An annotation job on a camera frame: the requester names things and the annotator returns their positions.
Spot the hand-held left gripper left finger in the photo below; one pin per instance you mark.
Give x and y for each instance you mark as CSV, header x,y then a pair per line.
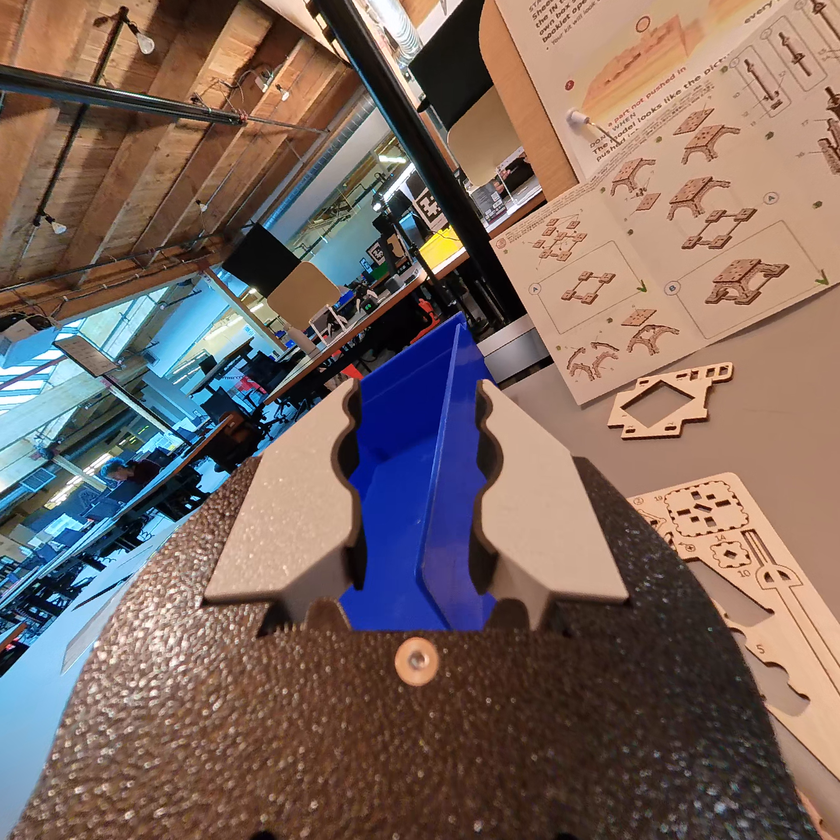
x,y
289,518

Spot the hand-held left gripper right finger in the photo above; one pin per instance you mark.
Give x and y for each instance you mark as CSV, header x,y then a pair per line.
x,y
544,525

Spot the grey desk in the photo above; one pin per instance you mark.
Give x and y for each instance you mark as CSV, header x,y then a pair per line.
x,y
774,420

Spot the task instruction poster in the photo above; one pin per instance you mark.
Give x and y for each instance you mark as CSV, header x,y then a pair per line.
x,y
590,52

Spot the blue plastic bin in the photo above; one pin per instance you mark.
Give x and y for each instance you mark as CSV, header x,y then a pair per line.
x,y
407,459

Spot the laser-cut plywood parts sheet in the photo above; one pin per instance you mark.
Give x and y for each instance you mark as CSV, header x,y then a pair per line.
x,y
699,551

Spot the wooden background board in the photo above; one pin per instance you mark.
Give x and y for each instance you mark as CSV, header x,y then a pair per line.
x,y
302,295

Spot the black monitor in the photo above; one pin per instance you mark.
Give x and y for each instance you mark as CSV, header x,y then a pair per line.
x,y
259,259

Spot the folded assembly instruction booklet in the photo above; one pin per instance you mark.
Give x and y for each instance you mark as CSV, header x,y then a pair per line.
x,y
722,229

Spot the ceiling spot lamp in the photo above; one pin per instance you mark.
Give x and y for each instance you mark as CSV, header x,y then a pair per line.
x,y
143,40
56,226

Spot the white clip peg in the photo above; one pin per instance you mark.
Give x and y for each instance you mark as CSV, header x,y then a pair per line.
x,y
577,118

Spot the black metal pole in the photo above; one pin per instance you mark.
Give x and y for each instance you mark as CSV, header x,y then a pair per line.
x,y
394,98

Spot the metal ceiling pipe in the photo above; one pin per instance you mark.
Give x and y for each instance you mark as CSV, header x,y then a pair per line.
x,y
131,100

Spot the wooden diamond-hole frame piece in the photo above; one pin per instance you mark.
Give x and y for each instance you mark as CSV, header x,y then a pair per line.
x,y
623,412

